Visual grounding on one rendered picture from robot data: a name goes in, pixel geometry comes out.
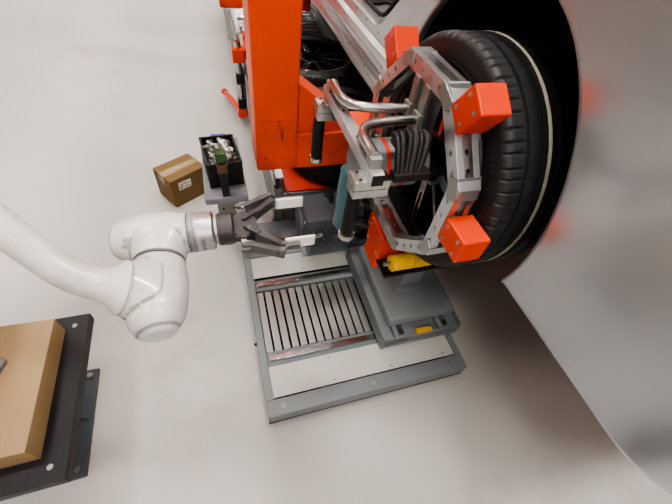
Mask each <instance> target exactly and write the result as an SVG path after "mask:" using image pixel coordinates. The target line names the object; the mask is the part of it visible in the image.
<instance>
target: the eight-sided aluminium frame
mask: <svg viewBox="0 0 672 504"><path fill-rule="evenodd" d="M416 73H418V74H419V75H420V76H421V77H422V78H421V79H422V80H423V81H424V83H425V84H428V85H429V86H430V87H431V89H432V92H433V93H434V94H435V95H436V96H437V97H438V98H439V99H440V100H441V103H442V108H443V122H444V136H445V150H446V164H447V178H448V185H447V190H446V192H445V195H444V197H443V199H442V201H441V203H440V205H439V208H438V210H437V212H436V214H435V216H434V218H433V220H432V223H431V225H430V227H429V229H428V231H427V233H426V236H425V237H424V236H412V235H409V234H408V232H407V230H406V228H405V226H404V225H403V223H402V221H401V219H400V217H399V215H398V214H397V212H396V210H395V208H394V206H393V204H392V203H391V201H390V198H389V195H388V194H387V196H383V197H373V198H369V201H370V205H371V209H372V210H374V213H375V215H376V217H377V219H378V221H379V223H380V226H381V228H382V230H383V232H384V234H385V236H386V238H387V240H388V244H389V245H390V246H391V248H392V249H394V250H395V251H396V250H400V251H406V252H411V253H417V254H421V255H433V254H439V253H445V252H447V251H446V250H445V248H444V246H443V245H442V243H441V241H440V240H439V238H438V235H439V233H440V231H441V229H442V227H443V225H444V223H445V221H446V219H447V218H449V217H457V216H465V215H467V214H468V213H469V211H470V209H471V207H472V205H473V204H474V202H475V200H477V199H478V195H479V193H480V191H481V180H482V177H481V176H480V164H479V147H478V133H475V134H456V131H455V126H454V120H453V114H452V108H451V105H452V104H453V103H454V102H455V101H456V100H457V99H458V98H459V97H460V96H462V95H463V94H464V93H465V92H466V91H467V90H468V89H470V88H471V87H472V85H471V83H470V81H467V80H466V79H465V78H464V77H463V76H461V75H460V74H459V73H458V72H457V71H456V70H455V69H454V68H453V67H452V66H451V65H450V64H449V63H448V62H447V61H446V60H445V59H444V58H443V57H441V56H440V55H439V54H438V53H437V50H434V49H433V48H432V47H422V46H410V47H409V48H408V49H407V50H404V53H403V54H402V55H401V56H400V57H399V58H398V59H397V60H396V61H395V62H394V63H393V64H392V65H391V66H390V67H389V68H388V69H387V70H386V71H385V72H384V73H383V74H382V75H381V76H379V77H378V79H377V80H376V84H375V86H374V94H373V99H372V102H384V103H394V100H395V96H396V93H397V91H398V89H400V88H401V87H402V86H403V85H405V84H406V83H407V82H408V81H410V80H411V79H412V78H413V77H415V74H416ZM383 97H384V101H383ZM379 115H380V113H370V114H369V119H373V118H378V117H379ZM385 116H391V113H381V115H380V117H385ZM369 119H368V120H369ZM387 128H388V127H386V128H380V129H377V132H376V129H375V130H372V131H370V132H369V136H370V138H376V137H385V136H386V132H387ZM375 132H376V134H375ZM383 207H384V208H385V211H386V213H385V211H384V209H383ZM386 214H387V215H386ZM387 216H388V217H387Z"/></svg>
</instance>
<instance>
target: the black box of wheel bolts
mask: <svg viewBox="0 0 672 504"><path fill-rule="evenodd" d="M198 139H199V142H200V147H201V152H202V157H203V162H204V166H205V169H206V173H207V177H208V181H209V184H210V187H211V189H212V188H218V187H221V183H220V176H219V174H218V173H217V167H216V161H215V155H214V149H216V148H225V150H226V157H227V165H228V172H229V173H228V182H229V186H232V185H239V184H244V176H243V166H242V163H243V161H242V159H241V156H240V153H239V150H238V148H237V145H236V142H235V140H234V137H233V134H225V135H215V136H205V137H198Z"/></svg>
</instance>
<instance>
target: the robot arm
mask: <svg viewBox="0 0 672 504"><path fill-rule="evenodd" d="M266 198H267V199H266ZM302 206H303V197H302V196H301V197H290V198H288V197H280V198H275V195H274V194H272V193H271V192H268V193H265V194H263V195H261V196H258V197H256V198H254V199H251V200H249V201H246V202H244V203H238V204H235V209H236V214H232V213H231V212H224V213H217V214H215V216H213V214H212V212H211V211H203V212H189V213H176V212H154V213H146V214H140V215H136V216H131V217H128V218H125V219H122V220H119V221H117V222H115V223H114V224H113V225H112V226H111V228H110V231H109V247H110V250H111V253H112V254H113V255H114V256H115V257H116V258H118V259H120V260H123V261H124V262H123V263H121V264H119V265H117V266H114V267H96V266H92V265H88V264H86V263H83V262H80V261H78V260H76V259H75V258H73V257H71V256H70V255H68V254H67V253H65V252H64V251H63V250H61V249H60V248H59V247H57V246H56V245H55V244H54V243H52V242H51V241H50V240H49V239H47V238H46V237H45V236H43V235H42V234H41V233H40V232H38V231H37V230H36V229H35V228H33V227H32V226H31V225H29V224H28V223H27V222H26V221H24V220H23V219H22V218H21V217H19V216H18V215H17V214H16V213H14V212H13V211H12V210H10V209H9V208H8V207H7V206H5V205H4V204H3V203H2V202H0V251H1V252H2V253H4V254H5V255H7V256H8V257H10V258H11V259H13V260H14V261H15V262H17V263H18V264H20V265H21V266H23V267H24V268H26V269H27V270H29V271H30V272H31V273H33V274H34V275H36V276H37V277H39V278H40V279H42V280H44V281H45V282H47V283H49V284H51V285H52V286H54V287H56V288H58V289H60V290H63V291H65V292H68V293H70V294H73V295H76V296H79V297H82V298H86V299H89V300H93V301H96V302H99V303H102V304H104V305H105V306H106V307H107V308H108V309H109V310H110V312H111V313H112V315H117V316H119V317H121V318H122V319H123V320H124V321H126V327H127V329H128V330H129V332H130V333H131V334H132V335H133V336H134V337H135V338H136V339H138V340H141V341H143V342H147V343H155V342H160V341H164V340H166V339H169V338H171V337H172V336H174V335H175V334H176V333H177V331H178V330H179V329H180V327H181V325H182V324H183V323H184V321H185V318H186V315H187V310H188V304H189V276H188V272H187V267H186V259H187V255H188V253H192V252H195V253H196V252H200V251H208V250H215V249H217V244H218V243H219V244H220V245H221V246H224V245H232V244H235V243H236V242H241V249H242V252H243V253H246V252H254V253H259V254H264V255H269V256H274V257H278V258H285V254H286V252H287V250H291V249H299V248H301V246H307V245H314V244H315V234H313V235H305V236H297V237H289V238H285V241H283V240H281V239H279V238H276V237H274V236H271V235H269V234H266V233H264V232H262V231H261V230H260V229H258V225H257V220H258V219H259V218H260V217H261V216H263V215H264V214H265V213H267V212H268V211H269V210H271V209H272V208H273V207H275V209H282V208H292V207H302ZM250 240H253V241H250ZM254 241H255V242H254ZM259 242H261V243H259Z"/></svg>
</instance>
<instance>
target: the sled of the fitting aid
mask: <svg viewBox="0 0 672 504"><path fill-rule="evenodd" d="M362 246H365V245H362ZM362 246H355V247H348V249H347V254H346V259H347V262H348V265H349V267H350V270H351V273H352V275H353V278H354V280H355V283H356V286H357V288H358V291H359V294H360V296H361V299H362V302H363V304H364V307H365V309H366V312H367V315H368V317H369V320H370V323H371V325H372V328H373V330H374V333H375V336H376V338H377V341H378V344H379V346H380V349H383V348H388V347H392V346H397V345H401V344H405V343H410V342H414V341H418V340H423V339H427V338H431V337H436V336H440V335H445V334H449V333H453V332H456V330H457V329H458V328H459V327H460V325H461V324H462V323H461V321H460V320H459V318H458V316H457V314H456V312H455V311H454V310H453V311H452V313H450V314H445V315H440V316H436V317H431V318H426V319H421V320H417V321H412V322H407V323H403V324H398V325H393V326H387V323H386V321H385V319H384V316H383V314H382V311H381V309H380V306H379V304H378V301H377V299H376V297H375V294H374V292H373V289H372V287H371V284H370V282H369V279H368V277H367V275H366V272H365V270H364V267H363V265H362V262H361V260H360V258H359V255H358V249H359V247H362Z"/></svg>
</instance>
